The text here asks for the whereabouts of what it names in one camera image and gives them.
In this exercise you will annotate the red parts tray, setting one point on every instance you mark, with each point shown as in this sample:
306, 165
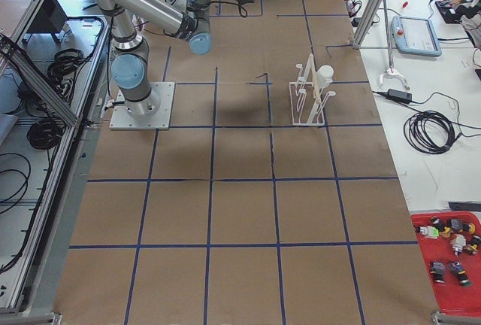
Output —
450, 246

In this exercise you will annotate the white plastic cup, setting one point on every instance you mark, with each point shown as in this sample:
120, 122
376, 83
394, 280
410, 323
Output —
324, 76

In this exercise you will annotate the black power adapter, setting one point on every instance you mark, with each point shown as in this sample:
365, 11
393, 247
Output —
399, 96

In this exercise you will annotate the aluminium frame post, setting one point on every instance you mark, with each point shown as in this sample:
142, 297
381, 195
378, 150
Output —
365, 23

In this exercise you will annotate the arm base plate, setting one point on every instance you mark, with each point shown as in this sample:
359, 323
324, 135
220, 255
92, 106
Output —
152, 113

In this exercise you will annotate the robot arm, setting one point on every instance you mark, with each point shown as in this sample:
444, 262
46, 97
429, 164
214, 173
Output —
131, 56

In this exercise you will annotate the teach pendant tablet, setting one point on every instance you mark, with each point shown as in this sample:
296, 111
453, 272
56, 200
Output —
415, 36

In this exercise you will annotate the wooden rack dowel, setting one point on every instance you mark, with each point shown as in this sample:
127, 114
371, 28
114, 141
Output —
311, 70

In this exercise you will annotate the white wire cup rack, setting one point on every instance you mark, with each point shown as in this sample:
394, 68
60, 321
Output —
304, 110

